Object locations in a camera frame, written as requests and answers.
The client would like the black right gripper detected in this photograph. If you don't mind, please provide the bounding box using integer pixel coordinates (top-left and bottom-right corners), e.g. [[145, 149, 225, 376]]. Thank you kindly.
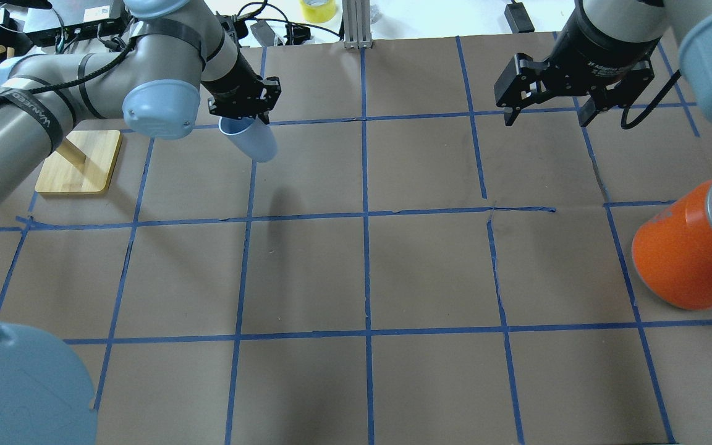
[[494, 53, 655, 127]]

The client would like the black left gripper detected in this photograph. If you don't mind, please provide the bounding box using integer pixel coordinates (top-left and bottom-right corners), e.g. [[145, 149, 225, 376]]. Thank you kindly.
[[201, 51, 282, 125]]

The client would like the light blue plastic cup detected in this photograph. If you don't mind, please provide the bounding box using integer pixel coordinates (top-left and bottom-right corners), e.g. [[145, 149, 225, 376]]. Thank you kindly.
[[218, 117, 279, 163]]

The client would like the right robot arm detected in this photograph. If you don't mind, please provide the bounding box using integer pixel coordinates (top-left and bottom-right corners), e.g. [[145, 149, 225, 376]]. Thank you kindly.
[[494, 1, 712, 129]]

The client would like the black power adapter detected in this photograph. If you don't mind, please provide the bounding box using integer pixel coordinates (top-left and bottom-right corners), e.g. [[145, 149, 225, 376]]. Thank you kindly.
[[504, 1, 536, 34]]

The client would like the yellow tape roll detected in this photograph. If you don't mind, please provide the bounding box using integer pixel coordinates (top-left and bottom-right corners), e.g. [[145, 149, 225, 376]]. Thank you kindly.
[[299, 0, 338, 23]]

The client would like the wooden mug tree stand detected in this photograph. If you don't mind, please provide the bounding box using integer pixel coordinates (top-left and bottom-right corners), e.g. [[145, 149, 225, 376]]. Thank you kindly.
[[0, 45, 122, 195]]

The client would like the orange cylindrical container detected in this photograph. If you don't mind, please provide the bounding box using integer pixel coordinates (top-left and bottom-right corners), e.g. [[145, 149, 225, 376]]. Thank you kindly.
[[631, 180, 712, 310]]

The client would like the black cable bundle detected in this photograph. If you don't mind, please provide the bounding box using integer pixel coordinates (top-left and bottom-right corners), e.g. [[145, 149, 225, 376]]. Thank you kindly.
[[0, 0, 344, 56]]

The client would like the aluminium frame post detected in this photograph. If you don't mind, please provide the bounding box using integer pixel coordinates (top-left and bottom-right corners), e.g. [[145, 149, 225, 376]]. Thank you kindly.
[[342, 0, 373, 50]]

